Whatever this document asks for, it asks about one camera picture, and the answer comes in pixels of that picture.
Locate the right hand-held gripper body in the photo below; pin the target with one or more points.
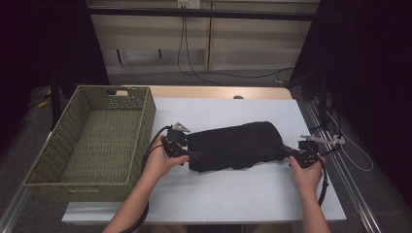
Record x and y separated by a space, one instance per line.
307 155

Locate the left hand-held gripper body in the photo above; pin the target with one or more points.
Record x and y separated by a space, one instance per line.
176 140

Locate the black garment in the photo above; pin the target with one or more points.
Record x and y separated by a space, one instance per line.
236 145

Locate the green woven basket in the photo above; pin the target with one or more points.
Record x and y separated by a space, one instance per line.
97 142

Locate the person's right hand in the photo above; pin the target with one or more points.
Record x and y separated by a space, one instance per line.
307 179

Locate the person's left hand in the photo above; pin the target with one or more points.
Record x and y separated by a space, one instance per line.
158 165

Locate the white plug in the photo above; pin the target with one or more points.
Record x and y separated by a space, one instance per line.
341 138

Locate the black metal stand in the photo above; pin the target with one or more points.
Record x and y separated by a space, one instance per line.
323 103
55 103

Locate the black curtain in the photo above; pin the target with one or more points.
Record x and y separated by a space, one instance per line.
372 64
39 42

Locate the black horizontal bar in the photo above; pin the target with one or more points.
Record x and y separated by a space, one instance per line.
200 13

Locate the aluminium floor rail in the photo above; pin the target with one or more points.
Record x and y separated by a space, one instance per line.
13 210
353 194

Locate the white wall socket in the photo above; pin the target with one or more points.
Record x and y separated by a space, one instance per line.
189 3

